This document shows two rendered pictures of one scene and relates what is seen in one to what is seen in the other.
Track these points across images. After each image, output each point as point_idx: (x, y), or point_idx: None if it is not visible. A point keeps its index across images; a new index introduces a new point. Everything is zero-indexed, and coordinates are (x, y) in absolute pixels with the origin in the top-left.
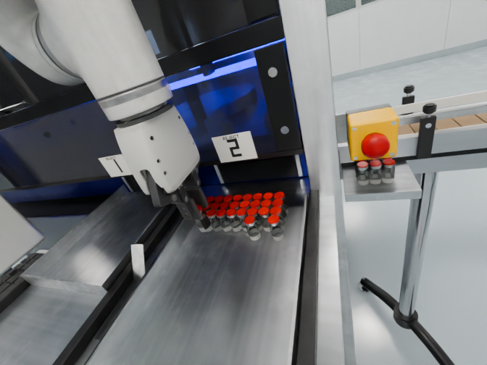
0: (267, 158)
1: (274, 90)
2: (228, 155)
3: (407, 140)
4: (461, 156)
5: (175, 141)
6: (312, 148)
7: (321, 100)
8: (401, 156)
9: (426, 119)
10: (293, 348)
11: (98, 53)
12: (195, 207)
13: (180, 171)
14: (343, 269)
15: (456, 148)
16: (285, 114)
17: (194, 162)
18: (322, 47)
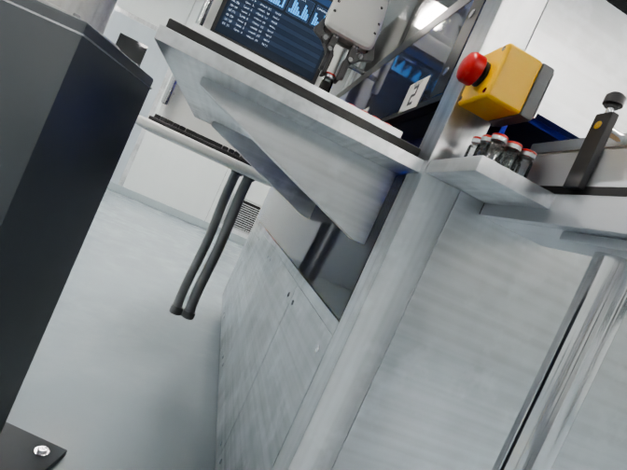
0: (420, 107)
1: (464, 31)
2: (406, 103)
3: (572, 157)
4: (625, 200)
5: (360, 8)
6: (447, 92)
7: (480, 34)
8: (553, 184)
9: (600, 114)
10: (243, 52)
11: None
12: (327, 59)
13: (343, 24)
14: (355, 311)
15: (624, 182)
16: (455, 54)
17: (360, 40)
18: None
